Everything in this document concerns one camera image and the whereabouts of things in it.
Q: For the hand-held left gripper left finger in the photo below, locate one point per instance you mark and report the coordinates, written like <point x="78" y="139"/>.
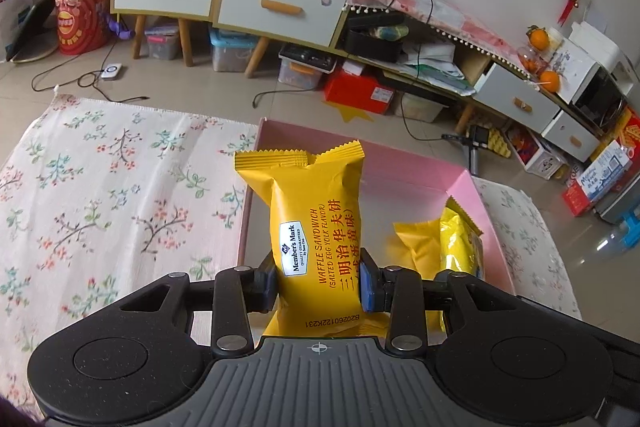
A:
<point x="268" y="283"/>

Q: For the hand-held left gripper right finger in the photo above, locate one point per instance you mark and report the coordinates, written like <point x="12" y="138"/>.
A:
<point x="367" y="288"/>

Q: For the yellow snack packet white label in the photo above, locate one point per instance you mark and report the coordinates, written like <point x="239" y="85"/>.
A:
<point x="312" y="237"/>

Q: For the pink cardboard box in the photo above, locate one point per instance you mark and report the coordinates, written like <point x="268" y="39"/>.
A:
<point x="400" y="179"/>

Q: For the glossy yellow snack packet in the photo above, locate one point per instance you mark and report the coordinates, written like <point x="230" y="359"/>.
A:
<point x="459" y="242"/>

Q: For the yellow star floor sticker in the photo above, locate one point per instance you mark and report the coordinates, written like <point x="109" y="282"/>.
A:
<point x="356" y="113"/>

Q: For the black floor stand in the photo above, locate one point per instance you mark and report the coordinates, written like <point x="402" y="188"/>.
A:
<point x="475" y="147"/>

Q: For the floral tablecloth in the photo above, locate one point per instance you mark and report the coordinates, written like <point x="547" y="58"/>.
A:
<point x="110" y="187"/>

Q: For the red shoebox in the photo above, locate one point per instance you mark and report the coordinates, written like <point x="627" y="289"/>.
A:
<point x="357" y="92"/>

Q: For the white patterned box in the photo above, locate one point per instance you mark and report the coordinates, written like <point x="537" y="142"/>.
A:
<point x="537" y="154"/>

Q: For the clear storage bin white lid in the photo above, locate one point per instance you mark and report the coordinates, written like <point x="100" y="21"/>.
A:
<point x="305" y="69"/>

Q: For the blue lidded storage bin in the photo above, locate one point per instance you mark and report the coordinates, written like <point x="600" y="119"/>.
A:
<point x="232" y="52"/>

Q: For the stack of papers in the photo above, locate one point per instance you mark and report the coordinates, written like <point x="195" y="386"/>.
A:
<point x="435" y="62"/>

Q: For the low wooden cabinet white drawers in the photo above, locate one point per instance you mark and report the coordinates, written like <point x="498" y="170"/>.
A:
<point x="520" y="99"/>

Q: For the blue and red carton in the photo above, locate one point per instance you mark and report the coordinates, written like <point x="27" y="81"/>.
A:
<point x="597" y="179"/>

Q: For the small white device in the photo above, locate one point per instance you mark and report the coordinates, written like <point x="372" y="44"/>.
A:
<point x="112" y="72"/>

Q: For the orange fruit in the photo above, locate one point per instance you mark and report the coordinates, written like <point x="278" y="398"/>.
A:
<point x="539" y="38"/>
<point x="550" y="81"/>

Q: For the pink cloth runner with pompoms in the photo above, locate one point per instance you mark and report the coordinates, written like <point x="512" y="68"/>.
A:
<point x="425" y="2"/>

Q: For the red and yellow box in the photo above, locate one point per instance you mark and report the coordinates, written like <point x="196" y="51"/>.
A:
<point x="622" y="127"/>

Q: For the white microwave oven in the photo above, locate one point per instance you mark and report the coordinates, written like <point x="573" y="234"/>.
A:
<point x="595" y="72"/>

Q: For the red printed bucket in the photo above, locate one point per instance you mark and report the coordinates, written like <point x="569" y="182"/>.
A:
<point x="80" y="14"/>

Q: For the black flat board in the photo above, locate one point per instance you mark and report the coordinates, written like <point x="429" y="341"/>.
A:
<point x="37" y="29"/>

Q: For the white shopping bag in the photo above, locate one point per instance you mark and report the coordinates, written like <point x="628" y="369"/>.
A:
<point x="12" y="2"/>

